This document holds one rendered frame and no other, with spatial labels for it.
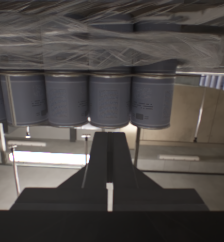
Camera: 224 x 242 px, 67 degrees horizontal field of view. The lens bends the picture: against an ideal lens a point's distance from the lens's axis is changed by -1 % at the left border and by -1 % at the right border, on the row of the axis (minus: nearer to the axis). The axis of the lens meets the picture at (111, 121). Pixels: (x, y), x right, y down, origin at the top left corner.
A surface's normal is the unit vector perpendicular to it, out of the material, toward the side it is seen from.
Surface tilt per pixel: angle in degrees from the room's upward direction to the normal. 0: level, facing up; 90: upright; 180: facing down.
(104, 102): 90
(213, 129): 90
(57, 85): 89
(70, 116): 91
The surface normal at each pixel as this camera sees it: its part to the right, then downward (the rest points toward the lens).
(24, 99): 0.40, 0.27
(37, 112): 0.75, 0.20
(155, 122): 0.05, 0.29
